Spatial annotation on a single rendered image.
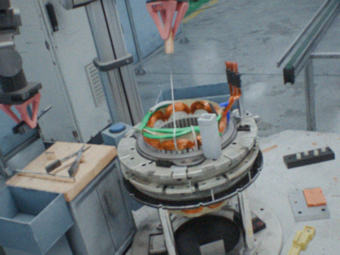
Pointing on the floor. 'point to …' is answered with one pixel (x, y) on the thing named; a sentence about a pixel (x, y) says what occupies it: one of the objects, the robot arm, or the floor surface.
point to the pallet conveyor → (318, 31)
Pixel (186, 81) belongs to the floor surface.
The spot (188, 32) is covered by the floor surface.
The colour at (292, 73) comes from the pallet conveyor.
